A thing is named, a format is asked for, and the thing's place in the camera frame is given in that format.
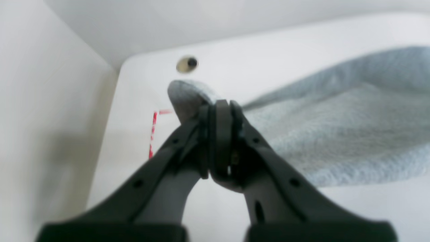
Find red tape rectangle marking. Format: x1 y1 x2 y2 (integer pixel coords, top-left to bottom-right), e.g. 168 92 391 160
148 109 173 159

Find grey Hugging Face T-shirt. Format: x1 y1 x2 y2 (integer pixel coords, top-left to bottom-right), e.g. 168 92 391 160
167 46 430 194

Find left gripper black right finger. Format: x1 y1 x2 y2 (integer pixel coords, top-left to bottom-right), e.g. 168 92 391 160
213 100 397 242

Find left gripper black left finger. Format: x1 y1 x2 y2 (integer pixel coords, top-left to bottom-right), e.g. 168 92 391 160
37 105 211 242

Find right table cable grommet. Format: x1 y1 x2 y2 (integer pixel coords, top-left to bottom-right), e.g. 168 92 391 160
176 56 199 74

